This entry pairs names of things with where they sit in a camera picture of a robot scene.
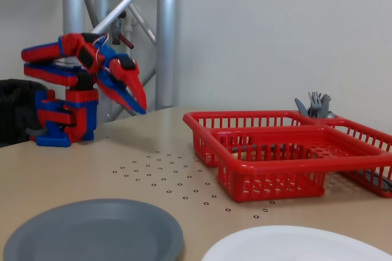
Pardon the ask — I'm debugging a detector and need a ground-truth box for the dark clamp with red handle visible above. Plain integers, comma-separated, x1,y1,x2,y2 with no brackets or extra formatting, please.
110,10,135,50

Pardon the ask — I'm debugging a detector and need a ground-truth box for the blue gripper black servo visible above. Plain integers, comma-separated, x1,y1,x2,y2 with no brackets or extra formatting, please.
95,42,148,116

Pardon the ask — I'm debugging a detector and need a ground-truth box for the grey plastic plate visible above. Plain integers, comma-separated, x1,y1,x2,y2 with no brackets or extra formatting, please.
1,199,185,261

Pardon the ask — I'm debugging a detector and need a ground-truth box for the red plastic dish rack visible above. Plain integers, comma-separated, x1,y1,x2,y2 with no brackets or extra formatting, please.
183,110,392,203

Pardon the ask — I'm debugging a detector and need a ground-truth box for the grey plastic knife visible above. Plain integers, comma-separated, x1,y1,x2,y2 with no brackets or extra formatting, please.
294,97,309,118
352,168,392,194

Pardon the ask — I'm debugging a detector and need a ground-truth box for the white pot lid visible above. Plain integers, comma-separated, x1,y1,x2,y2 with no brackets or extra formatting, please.
200,225,392,261

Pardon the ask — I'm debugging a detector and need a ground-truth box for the white red gripper servo cable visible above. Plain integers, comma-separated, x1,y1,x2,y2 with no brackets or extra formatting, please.
91,32,110,70

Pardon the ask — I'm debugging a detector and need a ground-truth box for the grey base clamp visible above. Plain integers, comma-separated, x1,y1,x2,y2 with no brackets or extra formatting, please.
26,126,50,137

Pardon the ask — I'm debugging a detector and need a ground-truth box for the silver metal truss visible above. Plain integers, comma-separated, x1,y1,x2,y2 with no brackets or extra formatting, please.
62,0,179,121

